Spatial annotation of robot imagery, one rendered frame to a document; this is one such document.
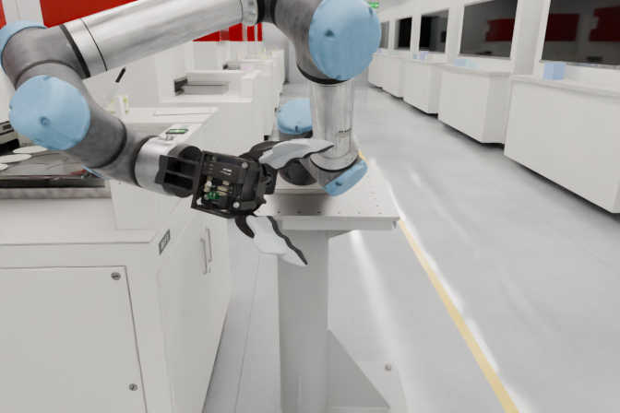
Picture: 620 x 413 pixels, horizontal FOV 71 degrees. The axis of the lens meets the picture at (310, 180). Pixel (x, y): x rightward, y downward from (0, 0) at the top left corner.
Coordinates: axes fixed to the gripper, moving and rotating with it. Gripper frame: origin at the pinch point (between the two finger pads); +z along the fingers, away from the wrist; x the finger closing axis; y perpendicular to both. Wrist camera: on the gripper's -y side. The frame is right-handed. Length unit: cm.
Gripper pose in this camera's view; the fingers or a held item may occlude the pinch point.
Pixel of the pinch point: (324, 206)
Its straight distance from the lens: 52.7
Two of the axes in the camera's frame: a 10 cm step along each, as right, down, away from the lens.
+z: 9.1, 2.2, -3.5
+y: -3.5, -0.3, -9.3
